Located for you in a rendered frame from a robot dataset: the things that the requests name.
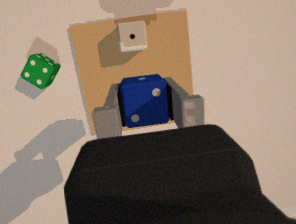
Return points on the green die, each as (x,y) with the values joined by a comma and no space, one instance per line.
(40,70)

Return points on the blue die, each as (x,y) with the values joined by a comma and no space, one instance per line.
(144,100)

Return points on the tan square mat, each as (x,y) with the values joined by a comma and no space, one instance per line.
(100,63)

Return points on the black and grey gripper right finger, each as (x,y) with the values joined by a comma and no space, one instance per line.
(186,110)

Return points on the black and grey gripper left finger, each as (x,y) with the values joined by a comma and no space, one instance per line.
(109,119)

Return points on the beige die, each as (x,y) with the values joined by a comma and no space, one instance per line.
(132,36)

